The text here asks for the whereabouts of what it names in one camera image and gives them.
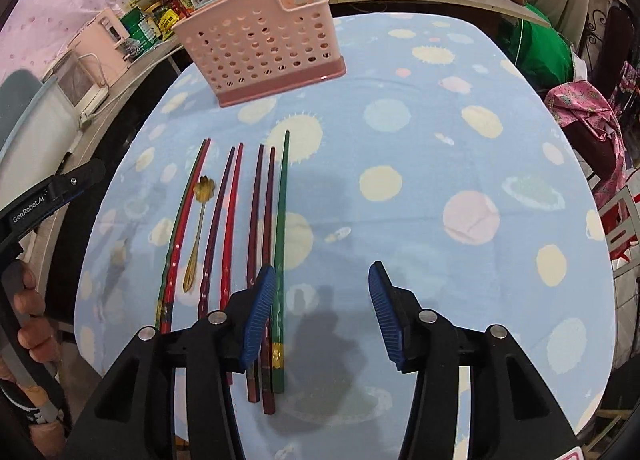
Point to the red white plastic stool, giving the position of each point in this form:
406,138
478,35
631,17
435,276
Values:
620,235

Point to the pink perforated utensil basket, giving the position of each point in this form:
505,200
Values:
260,40

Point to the green tin can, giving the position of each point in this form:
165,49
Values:
140,25

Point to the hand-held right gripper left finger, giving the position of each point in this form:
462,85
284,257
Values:
262,302

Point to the blue planet print tablecloth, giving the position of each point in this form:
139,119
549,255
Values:
410,220

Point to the pink electric kettle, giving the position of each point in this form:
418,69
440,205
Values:
97,40

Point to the long green chopstick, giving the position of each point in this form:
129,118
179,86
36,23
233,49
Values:
283,190

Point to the yellow packet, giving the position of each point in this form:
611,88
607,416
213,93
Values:
170,19

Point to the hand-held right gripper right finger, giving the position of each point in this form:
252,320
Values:
382,302

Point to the white small appliance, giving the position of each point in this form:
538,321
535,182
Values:
80,83

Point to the person's left hand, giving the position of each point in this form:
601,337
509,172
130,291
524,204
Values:
30,300

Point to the dark red chopstick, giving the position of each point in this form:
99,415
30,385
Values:
269,215
256,215

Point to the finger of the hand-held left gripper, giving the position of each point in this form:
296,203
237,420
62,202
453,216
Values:
75,180

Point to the pink floral cloth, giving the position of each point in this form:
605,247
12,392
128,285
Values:
580,100

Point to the dark wooden chair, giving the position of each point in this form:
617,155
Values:
617,25

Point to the thin red chopstick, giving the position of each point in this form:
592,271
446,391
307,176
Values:
169,310

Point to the clear storage bin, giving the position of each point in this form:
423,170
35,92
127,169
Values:
30,125

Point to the gold flower spoon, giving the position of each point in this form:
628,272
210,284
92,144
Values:
204,188

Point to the purple chopstick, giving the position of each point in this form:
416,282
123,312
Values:
212,240

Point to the green plastic bag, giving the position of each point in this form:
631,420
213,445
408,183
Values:
537,48

